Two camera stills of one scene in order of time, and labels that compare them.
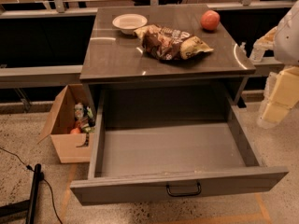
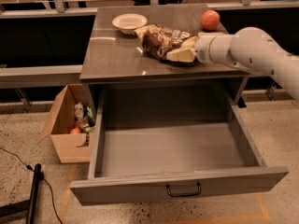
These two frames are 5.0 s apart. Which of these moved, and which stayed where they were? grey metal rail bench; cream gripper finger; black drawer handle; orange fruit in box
Moved: cream gripper finger
Stayed: grey metal rail bench; black drawer handle; orange fruit in box
